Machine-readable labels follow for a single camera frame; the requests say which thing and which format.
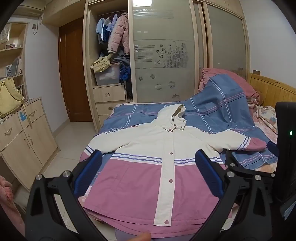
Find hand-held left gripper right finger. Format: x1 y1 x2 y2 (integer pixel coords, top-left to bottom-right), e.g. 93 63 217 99
192 149 274 241

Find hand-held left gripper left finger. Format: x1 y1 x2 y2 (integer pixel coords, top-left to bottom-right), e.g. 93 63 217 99
24 149 103 241

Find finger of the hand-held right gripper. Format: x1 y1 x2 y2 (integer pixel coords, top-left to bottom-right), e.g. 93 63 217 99
267 141 279 161
225 150 277 179

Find white and pink hooded jacket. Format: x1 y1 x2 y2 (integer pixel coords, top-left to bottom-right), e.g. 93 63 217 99
80 104 267 232

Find dark folded clothes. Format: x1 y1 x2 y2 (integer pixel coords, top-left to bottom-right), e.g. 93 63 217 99
110 54 130 66

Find person's left hand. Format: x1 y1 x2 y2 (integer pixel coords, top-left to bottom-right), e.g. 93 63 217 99
129 232 151 241

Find floral bed sheet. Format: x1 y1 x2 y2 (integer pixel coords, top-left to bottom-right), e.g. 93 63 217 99
248 103 278 144

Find wardrobe drawer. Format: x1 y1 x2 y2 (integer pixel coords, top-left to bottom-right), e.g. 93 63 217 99
98 115 116 131
95 102 127 115
93 84 126 103

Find wooden headboard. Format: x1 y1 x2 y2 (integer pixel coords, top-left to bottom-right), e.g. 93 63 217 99
248 72 296 109

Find blue plaid duvet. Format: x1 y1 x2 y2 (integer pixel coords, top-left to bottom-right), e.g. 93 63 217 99
80 74 278 172

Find light wooden cabinet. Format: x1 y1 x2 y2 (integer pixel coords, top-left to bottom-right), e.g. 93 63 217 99
0 97 58 192

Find pink quilt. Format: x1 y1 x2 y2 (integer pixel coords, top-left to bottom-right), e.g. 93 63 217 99
198 68 264 107

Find clear plastic storage box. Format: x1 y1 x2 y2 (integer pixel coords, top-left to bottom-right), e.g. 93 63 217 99
94 64 121 86

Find brown wooden door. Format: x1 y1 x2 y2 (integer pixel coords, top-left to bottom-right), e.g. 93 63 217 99
58 23 93 122

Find light wooden wardrobe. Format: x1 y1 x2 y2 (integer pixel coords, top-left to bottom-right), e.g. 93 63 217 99
43 0 251 139

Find blue crumpled cloth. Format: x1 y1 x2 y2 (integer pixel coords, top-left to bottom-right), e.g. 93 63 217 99
119 65 131 82

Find yellow crumpled cloth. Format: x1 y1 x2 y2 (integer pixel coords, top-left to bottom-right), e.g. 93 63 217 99
90 55 111 73

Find yellow backpack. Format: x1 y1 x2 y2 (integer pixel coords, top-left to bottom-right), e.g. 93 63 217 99
0 77 25 118

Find frosted plain sliding door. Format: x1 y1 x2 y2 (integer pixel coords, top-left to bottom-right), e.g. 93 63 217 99
199 0 250 80

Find light wooden bookshelf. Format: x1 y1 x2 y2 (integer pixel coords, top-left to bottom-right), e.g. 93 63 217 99
0 22 29 100

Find hanging blue jacket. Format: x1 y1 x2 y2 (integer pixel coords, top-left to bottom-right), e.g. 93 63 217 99
96 17 116 44

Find hanging pink puffer jacket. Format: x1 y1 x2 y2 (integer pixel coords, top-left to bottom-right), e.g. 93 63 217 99
107 13 130 56

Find frosted floral sliding door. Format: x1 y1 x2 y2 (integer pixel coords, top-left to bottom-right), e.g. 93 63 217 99
128 0 201 103

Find white air conditioner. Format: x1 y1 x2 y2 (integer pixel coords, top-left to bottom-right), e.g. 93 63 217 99
9 0 45 18

